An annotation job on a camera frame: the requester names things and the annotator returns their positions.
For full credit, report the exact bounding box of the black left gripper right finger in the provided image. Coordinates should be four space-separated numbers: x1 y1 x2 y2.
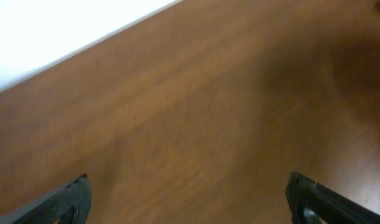
285 172 380 224

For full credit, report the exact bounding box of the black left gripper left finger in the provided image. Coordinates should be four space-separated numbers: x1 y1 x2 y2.
0 174 92 224

